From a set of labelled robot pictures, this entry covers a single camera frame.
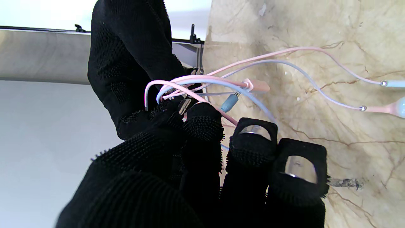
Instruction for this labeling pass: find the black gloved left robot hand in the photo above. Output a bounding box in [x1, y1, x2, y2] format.
[55, 101, 330, 228]

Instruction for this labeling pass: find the printed conference room backdrop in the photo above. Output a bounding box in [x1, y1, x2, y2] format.
[0, 27, 204, 228]

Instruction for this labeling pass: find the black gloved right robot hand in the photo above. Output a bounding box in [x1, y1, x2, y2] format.
[87, 0, 203, 141]

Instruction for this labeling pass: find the white wired earphone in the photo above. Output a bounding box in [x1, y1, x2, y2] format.
[144, 47, 405, 149]

